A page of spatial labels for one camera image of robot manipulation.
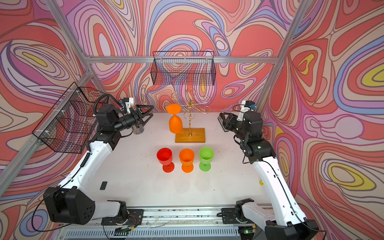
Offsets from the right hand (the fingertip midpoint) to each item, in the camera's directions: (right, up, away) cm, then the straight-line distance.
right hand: (226, 118), depth 70 cm
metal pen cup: (-55, -7, +35) cm, 65 cm away
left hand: (-34, +3, -1) cm, 35 cm away
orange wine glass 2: (-20, -21, +12) cm, 31 cm away
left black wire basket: (-79, -5, +3) cm, 80 cm away
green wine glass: (-9, -20, +13) cm, 26 cm away
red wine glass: (-32, -20, +12) cm, 39 cm away
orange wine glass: (-26, -2, +13) cm, 29 cm away
